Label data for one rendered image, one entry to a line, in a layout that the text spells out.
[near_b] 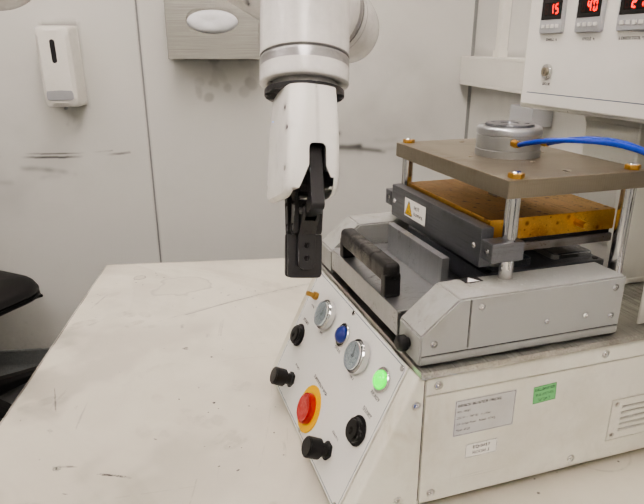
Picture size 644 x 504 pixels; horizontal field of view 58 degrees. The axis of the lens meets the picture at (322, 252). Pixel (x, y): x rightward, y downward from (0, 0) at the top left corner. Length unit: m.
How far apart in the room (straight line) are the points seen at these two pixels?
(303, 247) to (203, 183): 1.74
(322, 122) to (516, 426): 0.40
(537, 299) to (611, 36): 0.36
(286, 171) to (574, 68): 0.50
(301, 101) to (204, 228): 1.81
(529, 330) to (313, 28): 0.38
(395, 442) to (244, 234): 1.74
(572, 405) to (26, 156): 2.03
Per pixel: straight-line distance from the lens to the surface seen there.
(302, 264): 0.53
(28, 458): 0.86
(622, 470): 0.84
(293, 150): 0.50
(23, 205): 2.42
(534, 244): 0.70
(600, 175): 0.69
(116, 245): 2.38
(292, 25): 0.54
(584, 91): 0.87
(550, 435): 0.75
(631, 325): 0.78
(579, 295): 0.69
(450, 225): 0.70
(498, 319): 0.63
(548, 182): 0.65
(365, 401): 0.67
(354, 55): 0.64
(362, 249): 0.71
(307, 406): 0.77
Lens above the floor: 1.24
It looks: 19 degrees down
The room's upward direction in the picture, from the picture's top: straight up
